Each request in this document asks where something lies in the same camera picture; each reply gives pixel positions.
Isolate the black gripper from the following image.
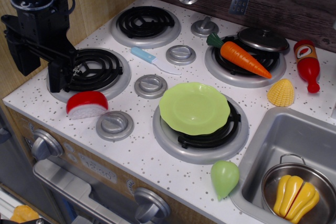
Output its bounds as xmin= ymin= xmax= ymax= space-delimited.
xmin=1 ymin=8 xmax=77 ymax=93

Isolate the orange toy carrot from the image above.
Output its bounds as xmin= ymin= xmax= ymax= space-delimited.
xmin=206 ymin=33 xmax=272 ymax=79

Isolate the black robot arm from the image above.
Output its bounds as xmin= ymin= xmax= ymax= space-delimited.
xmin=1 ymin=0 xmax=78 ymax=93

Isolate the light green plastic plate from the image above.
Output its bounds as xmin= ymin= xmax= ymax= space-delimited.
xmin=159 ymin=82 xmax=230 ymax=136

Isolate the red white toy sushi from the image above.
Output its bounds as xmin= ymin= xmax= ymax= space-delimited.
xmin=66 ymin=91 xmax=109 ymax=119

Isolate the front left black burner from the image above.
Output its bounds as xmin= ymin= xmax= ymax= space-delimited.
xmin=51 ymin=48 xmax=131 ymax=103

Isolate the black burner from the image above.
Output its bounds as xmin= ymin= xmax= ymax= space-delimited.
xmin=51 ymin=48 xmax=131 ymax=103
xmin=153 ymin=97 xmax=249 ymax=165
xmin=205 ymin=35 xmax=286 ymax=88
xmin=111 ymin=6 xmax=181 ymax=49

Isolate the silver oven knob left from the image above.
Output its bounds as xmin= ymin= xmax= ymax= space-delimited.
xmin=31 ymin=129 xmax=64 ymax=161

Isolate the silver oven knob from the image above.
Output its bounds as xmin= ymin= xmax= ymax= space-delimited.
xmin=134 ymin=187 xmax=171 ymax=223
xmin=31 ymin=129 xmax=64 ymax=161

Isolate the silver top knob front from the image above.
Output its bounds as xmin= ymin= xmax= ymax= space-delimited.
xmin=96 ymin=111 xmax=134 ymax=141

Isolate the silver top knob lower middle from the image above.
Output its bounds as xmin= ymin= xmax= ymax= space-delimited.
xmin=134 ymin=74 xmax=168 ymax=99

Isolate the back left black burner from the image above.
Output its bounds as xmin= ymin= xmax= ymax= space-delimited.
xmin=111 ymin=6 xmax=181 ymax=49

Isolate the silver top knob upper middle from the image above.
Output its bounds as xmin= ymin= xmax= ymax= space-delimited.
xmin=166 ymin=45 xmax=196 ymax=66

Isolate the yellow toy on floor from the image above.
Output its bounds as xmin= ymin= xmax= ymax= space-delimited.
xmin=10 ymin=205 xmax=39 ymax=223

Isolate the silver top knob back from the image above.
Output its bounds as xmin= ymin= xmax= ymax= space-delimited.
xmin=191 ymin=16 xmax=219 ymax=38

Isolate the silver oven knob right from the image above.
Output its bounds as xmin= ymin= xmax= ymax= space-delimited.
xmin=134 ymin=187 xmax=171 ymax=223

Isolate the back right black burner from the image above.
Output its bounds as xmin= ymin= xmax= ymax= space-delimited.
xmin=205 ymin=35 xmax=286 ymax=88

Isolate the front right black burner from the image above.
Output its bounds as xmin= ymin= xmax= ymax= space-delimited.
xmin=153 ymin=97 xmax=249 ymax=165

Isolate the light green toy pear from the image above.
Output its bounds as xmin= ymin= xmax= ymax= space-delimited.
xmin=211 ymin=161 xmax=240 ymax=201

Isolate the silver pot lid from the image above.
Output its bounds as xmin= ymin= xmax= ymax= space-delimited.
xmin=237 ymin=28 xmax=289 ymax=52

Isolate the yellow toy corn piece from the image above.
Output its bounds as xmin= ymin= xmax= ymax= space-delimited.
xmin=267 ymin=79 xmax=295 ymax=107

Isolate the silver sink basin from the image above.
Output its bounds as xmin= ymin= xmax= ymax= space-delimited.
xmin=230 ymin=107 xmax=335 ymax=223

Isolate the red toy ketchup bottle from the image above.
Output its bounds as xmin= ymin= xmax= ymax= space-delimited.
xmin=293 ymin=40 xmax=320 ymax=93

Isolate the silver metal pot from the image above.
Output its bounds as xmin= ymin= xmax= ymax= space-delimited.
xmin=261 ymin=154 xmax=335 ymax=223

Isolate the yellow toy bell pepper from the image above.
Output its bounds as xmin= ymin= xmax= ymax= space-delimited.
xmin=273 ymin=175 xmax=320 ymax=223

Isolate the blue handled toy knife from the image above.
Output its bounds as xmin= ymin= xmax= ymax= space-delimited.
xmin=131 ymin=47 xmax=182 ymax=75

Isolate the silver oven door handle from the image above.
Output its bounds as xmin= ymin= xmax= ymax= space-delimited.
xmin=33 ymin=159 xmax=135 ymax=223

